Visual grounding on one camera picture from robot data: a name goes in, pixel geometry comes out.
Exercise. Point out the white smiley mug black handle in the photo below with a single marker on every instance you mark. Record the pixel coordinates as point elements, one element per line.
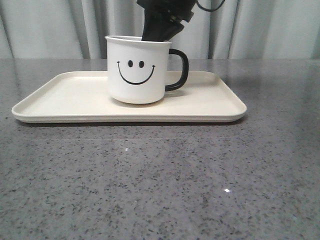
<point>137,69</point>

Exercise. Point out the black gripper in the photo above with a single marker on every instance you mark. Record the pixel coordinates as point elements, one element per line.
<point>162,18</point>

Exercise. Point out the cream rectangular plastic tray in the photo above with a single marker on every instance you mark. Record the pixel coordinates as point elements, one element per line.
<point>82,97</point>

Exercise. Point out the pale grey pleated curtain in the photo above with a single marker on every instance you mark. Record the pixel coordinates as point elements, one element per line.
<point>231,29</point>

